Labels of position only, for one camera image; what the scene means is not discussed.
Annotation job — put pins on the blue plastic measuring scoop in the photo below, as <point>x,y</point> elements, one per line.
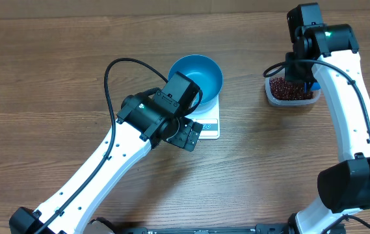
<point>310,87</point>

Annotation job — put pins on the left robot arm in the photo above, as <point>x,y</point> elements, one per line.
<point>145,119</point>

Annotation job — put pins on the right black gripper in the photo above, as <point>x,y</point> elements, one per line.
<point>290,75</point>

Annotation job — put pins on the red adzuki beans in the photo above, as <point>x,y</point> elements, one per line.
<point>286,91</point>

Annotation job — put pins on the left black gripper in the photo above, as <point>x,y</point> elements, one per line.
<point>186,139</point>

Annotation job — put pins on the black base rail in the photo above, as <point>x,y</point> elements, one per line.
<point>101,225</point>

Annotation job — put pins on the white digital kitchen scale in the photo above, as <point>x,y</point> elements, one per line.
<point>208,115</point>

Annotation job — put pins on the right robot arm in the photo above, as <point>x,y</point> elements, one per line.
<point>329,55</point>

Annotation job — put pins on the clear plastic container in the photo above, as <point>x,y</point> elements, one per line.
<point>280,103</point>

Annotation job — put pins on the blue metal bowl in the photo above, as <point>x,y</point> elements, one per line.
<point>204,71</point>

